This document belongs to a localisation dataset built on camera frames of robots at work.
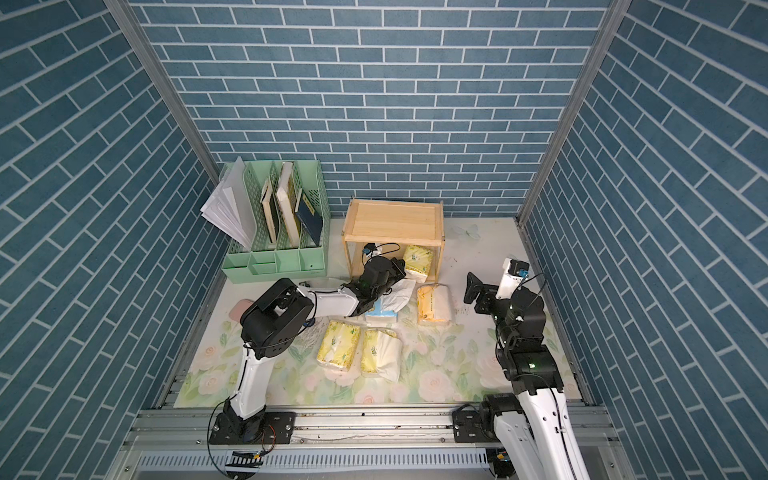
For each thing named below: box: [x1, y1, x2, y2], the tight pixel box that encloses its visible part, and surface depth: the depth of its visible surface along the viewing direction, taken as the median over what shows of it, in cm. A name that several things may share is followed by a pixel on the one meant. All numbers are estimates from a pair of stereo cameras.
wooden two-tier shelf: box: [342, 198, 446, 281], surface depth 93 cm
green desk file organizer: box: [221, 160, 331, 284], surface depth 104 cm
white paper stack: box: [200, 156, 256, 251], surface depth 95 cm
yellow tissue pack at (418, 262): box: [403, 244, 434, 283], surface depth 99 cm
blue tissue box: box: [364, 278, 416, 323], surface depth 91 cm
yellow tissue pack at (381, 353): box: [360, 328, 403, 383], surface depth 85 cm
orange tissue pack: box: [417, 284, 452, 325], surface depth 95 cm
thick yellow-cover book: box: [276, 162, 301, 247], surface depth 100 cm
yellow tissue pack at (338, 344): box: [316, 320, 361, 372], surface depth 86 cm
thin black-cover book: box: [260, 179, 277, 244], surface depth 103 cm
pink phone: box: [228, 298, 254, 322], surface depth 98 cm
